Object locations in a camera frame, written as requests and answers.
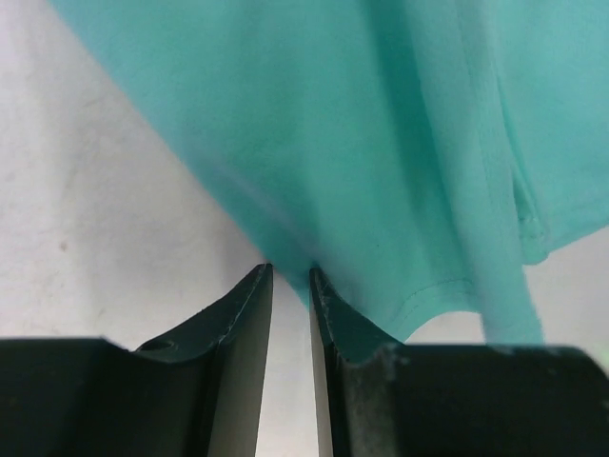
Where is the teal t shirt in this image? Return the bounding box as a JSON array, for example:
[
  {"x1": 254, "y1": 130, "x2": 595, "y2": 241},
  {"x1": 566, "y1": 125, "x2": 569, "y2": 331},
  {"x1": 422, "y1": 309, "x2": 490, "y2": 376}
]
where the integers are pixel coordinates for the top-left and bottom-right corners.
[{"x1": 55, "y1": 1, "x2": 608, "y2": 344}]

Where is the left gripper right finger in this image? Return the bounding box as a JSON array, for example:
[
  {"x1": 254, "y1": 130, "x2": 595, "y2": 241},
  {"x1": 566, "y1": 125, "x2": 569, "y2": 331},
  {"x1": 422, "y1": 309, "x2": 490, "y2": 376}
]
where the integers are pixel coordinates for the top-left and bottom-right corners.
[{"x1": 309, "y1": 268, "x2": 608, "y2": 456}]

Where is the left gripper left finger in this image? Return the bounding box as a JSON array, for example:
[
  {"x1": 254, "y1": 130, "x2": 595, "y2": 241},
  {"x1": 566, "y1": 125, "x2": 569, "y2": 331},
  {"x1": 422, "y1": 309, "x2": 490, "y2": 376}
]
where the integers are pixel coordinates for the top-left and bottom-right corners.
[{"x1": 1, "y1": 264, "x2": 273, "y2": 456}]

